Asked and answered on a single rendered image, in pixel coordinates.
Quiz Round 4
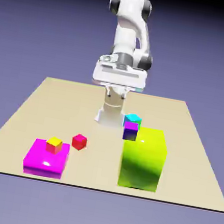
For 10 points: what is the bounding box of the small red cube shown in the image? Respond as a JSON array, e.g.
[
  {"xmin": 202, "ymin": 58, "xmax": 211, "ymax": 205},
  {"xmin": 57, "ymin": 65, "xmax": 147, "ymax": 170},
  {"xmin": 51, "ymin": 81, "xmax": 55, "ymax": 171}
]
[{"xmin": 70, "ymin": 132, "xmax": 89, "ymax": 153}]

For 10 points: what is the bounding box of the large magenta box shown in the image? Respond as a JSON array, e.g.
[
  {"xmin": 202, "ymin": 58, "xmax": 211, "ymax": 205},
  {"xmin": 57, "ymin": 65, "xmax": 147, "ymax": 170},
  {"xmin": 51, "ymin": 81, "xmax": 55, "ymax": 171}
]
[{"xmin": 20, "ymin": 135, "xmax": 72, "ymax": 181}]

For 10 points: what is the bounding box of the small cyan cube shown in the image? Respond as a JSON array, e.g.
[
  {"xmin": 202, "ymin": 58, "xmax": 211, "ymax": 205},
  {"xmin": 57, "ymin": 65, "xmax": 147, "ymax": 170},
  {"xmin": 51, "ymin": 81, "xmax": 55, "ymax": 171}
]
[{"xmin": 122, "ymin": 112, "xmax": 143, "ymax": 131}]

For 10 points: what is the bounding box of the large lime green box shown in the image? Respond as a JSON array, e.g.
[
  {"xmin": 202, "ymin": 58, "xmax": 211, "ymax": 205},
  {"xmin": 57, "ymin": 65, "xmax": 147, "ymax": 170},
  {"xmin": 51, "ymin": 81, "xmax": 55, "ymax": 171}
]
[{"xmin": 116, "ymin": 124, "xmax": 172, "ymax": 194}]

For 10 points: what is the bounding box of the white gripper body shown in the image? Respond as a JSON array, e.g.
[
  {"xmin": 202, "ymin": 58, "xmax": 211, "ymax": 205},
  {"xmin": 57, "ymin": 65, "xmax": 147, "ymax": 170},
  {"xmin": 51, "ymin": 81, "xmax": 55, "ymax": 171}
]
[{"xmin": 90, "ymin": 58, "xmax": 149, "ymax": 94}]

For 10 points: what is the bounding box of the small purple cube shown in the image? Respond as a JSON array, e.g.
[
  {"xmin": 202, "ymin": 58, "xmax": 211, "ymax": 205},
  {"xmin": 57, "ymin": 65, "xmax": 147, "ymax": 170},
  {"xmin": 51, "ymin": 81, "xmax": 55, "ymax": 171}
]
[{"xmin": 121, "ymin": 120, "xmax": 140, "ymax": 143}]

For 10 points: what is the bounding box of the small yellow cube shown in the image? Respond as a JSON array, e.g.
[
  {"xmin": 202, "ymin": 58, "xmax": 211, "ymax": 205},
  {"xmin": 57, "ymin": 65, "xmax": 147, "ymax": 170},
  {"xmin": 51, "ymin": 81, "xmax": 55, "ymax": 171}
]
[{"xmin": 44, "ymin": 135, "xmax": 64, "ymax": 156}]

